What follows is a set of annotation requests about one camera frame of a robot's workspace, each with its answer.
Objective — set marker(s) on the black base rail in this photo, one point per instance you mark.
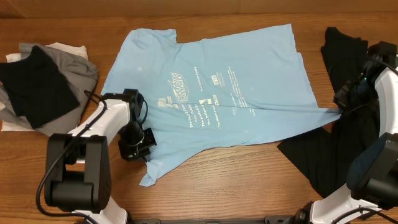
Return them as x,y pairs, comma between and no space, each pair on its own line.
278,219

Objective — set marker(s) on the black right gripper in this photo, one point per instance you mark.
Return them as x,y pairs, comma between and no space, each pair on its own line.
344,97

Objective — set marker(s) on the black t-shirt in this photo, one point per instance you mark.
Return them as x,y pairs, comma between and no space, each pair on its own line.
324,157

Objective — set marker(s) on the folded black shirt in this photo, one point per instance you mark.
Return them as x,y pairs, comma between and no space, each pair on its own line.
36,88

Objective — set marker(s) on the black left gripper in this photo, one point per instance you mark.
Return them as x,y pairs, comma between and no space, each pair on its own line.
138,154

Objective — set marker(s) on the folded white shirt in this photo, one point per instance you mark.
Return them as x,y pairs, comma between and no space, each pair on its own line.
80,51

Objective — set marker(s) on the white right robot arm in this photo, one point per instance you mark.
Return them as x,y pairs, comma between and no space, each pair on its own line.
353,167

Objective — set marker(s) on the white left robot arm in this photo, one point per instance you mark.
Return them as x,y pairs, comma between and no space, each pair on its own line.
77,180

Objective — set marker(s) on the light blue printed t-shirt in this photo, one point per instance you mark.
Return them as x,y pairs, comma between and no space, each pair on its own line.
236,90

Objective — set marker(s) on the folded grey shirt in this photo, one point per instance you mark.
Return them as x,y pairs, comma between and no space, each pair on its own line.
81,75

